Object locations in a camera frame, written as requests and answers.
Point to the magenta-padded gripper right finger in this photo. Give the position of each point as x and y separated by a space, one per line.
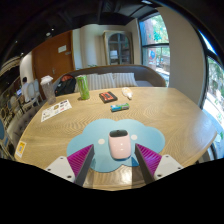
166 165

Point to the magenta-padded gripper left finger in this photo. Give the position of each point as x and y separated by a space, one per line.
60 166

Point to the blue cloud-shaped mouse pad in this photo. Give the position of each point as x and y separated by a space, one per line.
93 133

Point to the yellow sticker card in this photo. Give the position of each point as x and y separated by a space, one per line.
20 149

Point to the printed white paper sheet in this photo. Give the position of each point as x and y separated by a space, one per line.
56 110

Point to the grey tufted armchair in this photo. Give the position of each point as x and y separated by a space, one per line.
20 120

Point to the group of blue chairs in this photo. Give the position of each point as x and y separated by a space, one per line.
5 133

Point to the small green blue packet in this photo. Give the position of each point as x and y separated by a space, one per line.
120 107

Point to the clear plastic shaker bottle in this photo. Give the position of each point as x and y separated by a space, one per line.
49 91

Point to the white round-back chair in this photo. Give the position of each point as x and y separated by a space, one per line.
35 91

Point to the green drink can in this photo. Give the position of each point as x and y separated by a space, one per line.
83 88

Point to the black backpack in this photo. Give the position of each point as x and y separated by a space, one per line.
66 85

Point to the black and red flat box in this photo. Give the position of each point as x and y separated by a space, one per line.
108 96

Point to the person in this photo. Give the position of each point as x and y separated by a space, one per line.
25 88

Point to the brown grey sofa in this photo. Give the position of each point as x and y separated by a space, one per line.
146 75

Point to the striped cushion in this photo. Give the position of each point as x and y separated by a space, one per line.
125 79
101 81

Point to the brown wooden door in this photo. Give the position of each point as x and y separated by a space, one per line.
50 56

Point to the black-framed window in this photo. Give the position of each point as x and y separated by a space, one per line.
155 46

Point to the arched glass-door cabinet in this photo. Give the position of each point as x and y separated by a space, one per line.
118 48

